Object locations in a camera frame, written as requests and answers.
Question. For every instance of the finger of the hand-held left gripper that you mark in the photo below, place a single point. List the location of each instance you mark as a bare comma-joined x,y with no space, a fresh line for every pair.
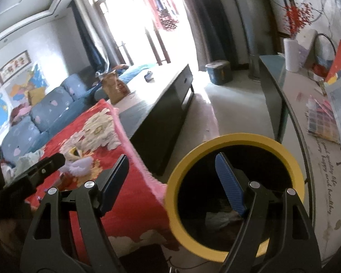
48,166

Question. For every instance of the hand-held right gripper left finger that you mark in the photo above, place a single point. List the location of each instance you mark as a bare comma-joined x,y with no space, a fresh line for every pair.
116,182

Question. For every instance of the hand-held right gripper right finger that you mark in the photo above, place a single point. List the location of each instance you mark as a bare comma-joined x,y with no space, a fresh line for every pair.
230,184

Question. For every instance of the yellow rimmed black bin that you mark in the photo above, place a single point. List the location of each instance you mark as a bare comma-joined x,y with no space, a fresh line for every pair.
176,193

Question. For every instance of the crumpled grey-green cloth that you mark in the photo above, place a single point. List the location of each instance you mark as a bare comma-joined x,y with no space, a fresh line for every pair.
25,162

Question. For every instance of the red floral blanket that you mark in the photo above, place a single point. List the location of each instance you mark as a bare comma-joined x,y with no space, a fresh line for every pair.
125,213

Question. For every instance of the blue patterned sofa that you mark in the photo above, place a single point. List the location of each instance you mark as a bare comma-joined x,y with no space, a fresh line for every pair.
42,113

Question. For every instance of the pink red clothes pile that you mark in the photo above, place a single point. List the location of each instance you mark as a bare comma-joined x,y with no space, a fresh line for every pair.
20,113

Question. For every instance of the yellow pillow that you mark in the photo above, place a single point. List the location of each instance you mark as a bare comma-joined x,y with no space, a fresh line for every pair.
36,96

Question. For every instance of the glossy coffee table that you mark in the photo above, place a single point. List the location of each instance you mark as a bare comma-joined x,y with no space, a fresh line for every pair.
159,113

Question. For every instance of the country map poster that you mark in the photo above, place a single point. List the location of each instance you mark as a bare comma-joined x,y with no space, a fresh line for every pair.
28,81

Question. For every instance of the brown paper bag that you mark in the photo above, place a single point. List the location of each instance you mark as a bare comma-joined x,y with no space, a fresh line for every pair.
115,88

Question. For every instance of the glass top television cabinet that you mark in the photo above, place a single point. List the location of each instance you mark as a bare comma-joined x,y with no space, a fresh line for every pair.
298,119

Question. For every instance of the small dark case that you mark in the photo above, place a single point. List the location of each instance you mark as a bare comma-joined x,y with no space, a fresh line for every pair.
149,76

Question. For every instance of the blue storage box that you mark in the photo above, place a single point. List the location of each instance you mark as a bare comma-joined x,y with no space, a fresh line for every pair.
218,72

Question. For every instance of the colourful bead box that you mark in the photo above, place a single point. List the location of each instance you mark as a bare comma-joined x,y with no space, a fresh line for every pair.
322,119

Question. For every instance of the dark blue curtain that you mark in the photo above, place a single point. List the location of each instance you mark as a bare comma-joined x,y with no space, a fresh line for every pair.
88,37

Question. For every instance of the white vase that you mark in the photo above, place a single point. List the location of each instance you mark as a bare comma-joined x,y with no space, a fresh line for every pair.
291,55

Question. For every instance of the white board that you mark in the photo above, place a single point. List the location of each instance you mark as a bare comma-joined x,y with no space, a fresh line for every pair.
307,48

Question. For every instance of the grey tower air conditioner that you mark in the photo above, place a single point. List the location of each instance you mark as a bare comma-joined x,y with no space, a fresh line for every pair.
255,28

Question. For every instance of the brown framed glass door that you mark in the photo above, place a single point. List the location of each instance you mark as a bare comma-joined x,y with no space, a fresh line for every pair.
116,20

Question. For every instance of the grey curtain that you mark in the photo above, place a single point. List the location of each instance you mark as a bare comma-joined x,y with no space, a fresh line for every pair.
213,20

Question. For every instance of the red berry branches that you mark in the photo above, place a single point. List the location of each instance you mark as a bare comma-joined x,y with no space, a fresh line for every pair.
297,20

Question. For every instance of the hanging colourful clothes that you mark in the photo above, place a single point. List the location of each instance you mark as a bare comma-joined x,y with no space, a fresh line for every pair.
163,8

